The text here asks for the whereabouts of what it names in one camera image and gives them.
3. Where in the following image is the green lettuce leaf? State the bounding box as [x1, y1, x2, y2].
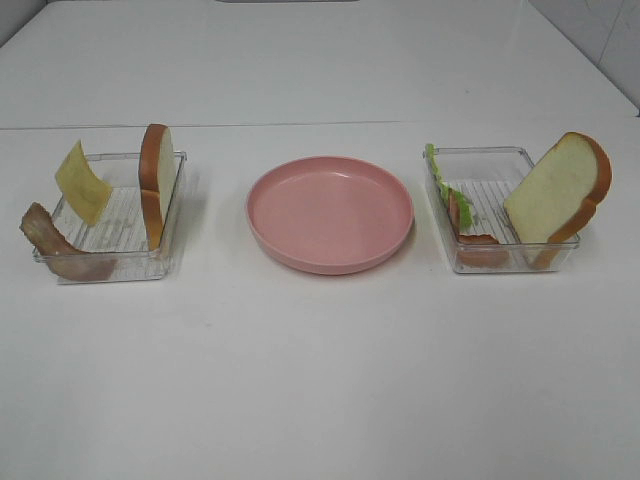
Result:
[424, 143, 473, 231]

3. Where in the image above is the bacon strip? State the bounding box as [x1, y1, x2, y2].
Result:
[20, 202, 115, 282]
[448, 188, 508, 268]

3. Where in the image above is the bread slice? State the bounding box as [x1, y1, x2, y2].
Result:
[503, 132, 612, 270]
[138, 124, 177, 250]

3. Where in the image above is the yellow cheese slice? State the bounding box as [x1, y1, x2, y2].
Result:
[55, 140, 112, 226]

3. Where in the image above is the pink round plate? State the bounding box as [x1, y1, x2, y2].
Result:
[246, 156, 414, 275]

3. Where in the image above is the right clear plastic tray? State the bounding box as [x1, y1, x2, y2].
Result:
[423, 146, 580, 274]

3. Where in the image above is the clear plastic tray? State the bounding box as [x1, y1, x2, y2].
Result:
[423, 146, 580, 274]
[51, 151, 187, 282]

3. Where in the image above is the left clear plastic tray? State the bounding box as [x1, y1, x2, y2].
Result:
[51, 151, 187, 282]

